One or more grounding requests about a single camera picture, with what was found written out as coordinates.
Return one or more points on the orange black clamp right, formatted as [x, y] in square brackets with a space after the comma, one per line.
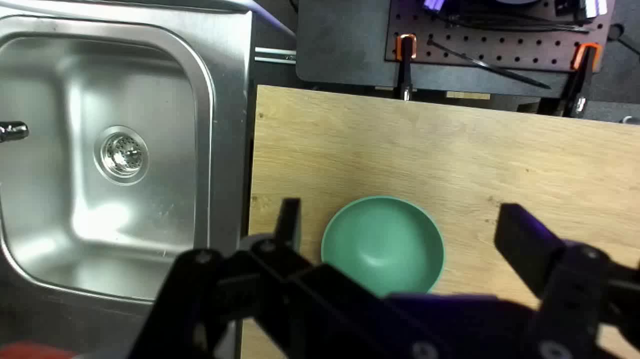
[576, 92]

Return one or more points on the orange black clamp left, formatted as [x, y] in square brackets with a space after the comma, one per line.
[405, 54]

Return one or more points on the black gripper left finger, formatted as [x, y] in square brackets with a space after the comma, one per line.
[204, 294]

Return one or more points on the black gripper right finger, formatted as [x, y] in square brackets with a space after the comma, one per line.
[579, 286]

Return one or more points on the green bowl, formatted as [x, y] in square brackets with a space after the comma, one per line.
[384, 244]

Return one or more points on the orange black clamp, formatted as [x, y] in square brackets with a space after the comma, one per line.
[405, 54]
[576, 92]

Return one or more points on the stainless steel sink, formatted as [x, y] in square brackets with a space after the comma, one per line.
[132, 140]

